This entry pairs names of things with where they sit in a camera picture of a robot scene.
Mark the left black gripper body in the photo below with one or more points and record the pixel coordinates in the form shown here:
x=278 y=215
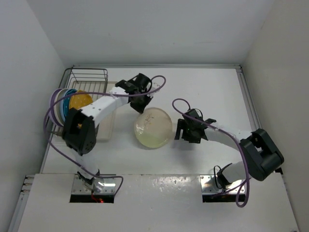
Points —
x=145 y=98

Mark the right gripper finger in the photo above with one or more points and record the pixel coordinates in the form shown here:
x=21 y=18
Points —
x=180 y=126
x=187 y=136

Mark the cream plate with plant motif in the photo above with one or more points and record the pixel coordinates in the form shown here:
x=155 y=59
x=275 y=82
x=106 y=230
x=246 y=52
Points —
x=153 y=128

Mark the yellow dotted plate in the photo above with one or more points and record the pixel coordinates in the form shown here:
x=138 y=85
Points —
x=79 y=100

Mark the teal dotted plate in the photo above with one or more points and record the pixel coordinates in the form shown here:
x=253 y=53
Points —
x=66 y=101

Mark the purple plate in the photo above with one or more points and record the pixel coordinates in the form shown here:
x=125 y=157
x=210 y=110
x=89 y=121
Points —
x=51 y=113

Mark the light blue plate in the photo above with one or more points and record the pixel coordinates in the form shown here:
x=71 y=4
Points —
x=61 y=106

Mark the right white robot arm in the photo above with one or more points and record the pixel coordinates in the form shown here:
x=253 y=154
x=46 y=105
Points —
x=260 y=156

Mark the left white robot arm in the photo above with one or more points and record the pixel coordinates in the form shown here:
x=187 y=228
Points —
x=79 y=132

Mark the beige drip tray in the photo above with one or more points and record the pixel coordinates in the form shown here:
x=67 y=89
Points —
x=106 y=126

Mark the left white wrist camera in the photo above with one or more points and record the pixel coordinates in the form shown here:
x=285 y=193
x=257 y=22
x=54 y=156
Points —
x=153 y=89

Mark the metal wire dish rack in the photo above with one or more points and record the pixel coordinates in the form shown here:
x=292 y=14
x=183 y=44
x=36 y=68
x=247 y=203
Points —
x=80 y=79

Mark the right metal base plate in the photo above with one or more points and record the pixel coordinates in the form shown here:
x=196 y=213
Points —
x=208 y=186

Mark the metal base plate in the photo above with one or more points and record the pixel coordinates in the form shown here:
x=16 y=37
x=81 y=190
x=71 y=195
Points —
x=208 y=186
x=108 y=184

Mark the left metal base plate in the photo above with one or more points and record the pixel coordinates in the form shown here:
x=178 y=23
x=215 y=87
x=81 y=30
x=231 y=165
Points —
x=108 y=184

